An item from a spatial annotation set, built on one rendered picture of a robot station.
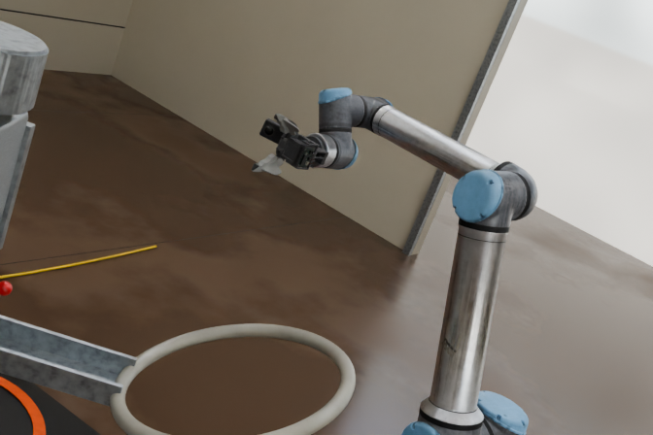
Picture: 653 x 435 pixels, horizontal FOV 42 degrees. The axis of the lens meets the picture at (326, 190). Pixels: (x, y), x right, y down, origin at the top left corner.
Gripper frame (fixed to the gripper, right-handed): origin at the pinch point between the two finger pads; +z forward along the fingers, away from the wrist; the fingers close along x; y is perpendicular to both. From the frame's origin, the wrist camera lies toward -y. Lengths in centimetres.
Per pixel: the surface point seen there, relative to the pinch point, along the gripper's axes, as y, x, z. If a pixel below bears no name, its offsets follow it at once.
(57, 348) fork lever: 6, 48, 46
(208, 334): 20.0, 39.9, 17.6
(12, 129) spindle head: -10, 7, 62
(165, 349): 17, 44, 27
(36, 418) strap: -80, 152, -49
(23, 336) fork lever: 0, 49, 50
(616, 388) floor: 52, 125, -407
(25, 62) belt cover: -5, -8, 68
